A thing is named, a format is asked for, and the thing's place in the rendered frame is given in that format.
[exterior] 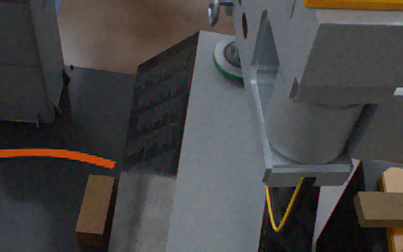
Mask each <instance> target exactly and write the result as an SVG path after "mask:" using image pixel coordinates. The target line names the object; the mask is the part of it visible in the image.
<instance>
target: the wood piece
mask: <svg viewBox="0 0 403 252"><path fill-rule="evenodd" d="M353 202H354V205H355V210H356V213H357V216H358V221H359V224H360V227H403V193H395V192H358V193H357V194H356V196H355V198H354V199H353Z"/></svg>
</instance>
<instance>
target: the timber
mask: <svg viewBox="0 0 403 252"><path fill-rule="evenodd" d="M115 192H116V188H115V177H112V176H98V175H92V174H90V175H89V177H88V183H87V186H86V191H85V194H84V200H83V203H82V205H81V211H80V214H79V220H78V223H77V228H76V235H77V242H78V244H86V245H92V246H99V247H104V246H105V243H106V237H107V233H108V226H109V223H110V219H111V213H112V209H113V202H114V198H115Z"/></svg>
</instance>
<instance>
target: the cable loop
mask: <svg viewBox="0 0 403 252"><path fill-rule="evenodd" d="M316 179H317V178H316V177H301V178H300V181H299V183H298V185H297V187H296V189H295V193H294V194H293V196H292V199H291V201H290V204H289V206H288V208H287V211H286V213H285V216H284V218H283V217H282V211H281V207H280V199H279V195H278V188H277V187H268V186H266V185H265V189H266V196H267V201H268V209H269V213H270V220H271V223H272V227H273V228H274V230H275V231H276V232H277V234H278V235H280V236H283V237H284V236H286V235H289V234H290V232H291V231H292V228H294V225H295V223H296V222H297V219H298V218H299V215H300V213H301V212H302V208H303V207H304V204H305V203H306V201H307V198H308V196H309V193H310V191H311V190H312V187H313V186H314V182H315V181H316Z"/></svg>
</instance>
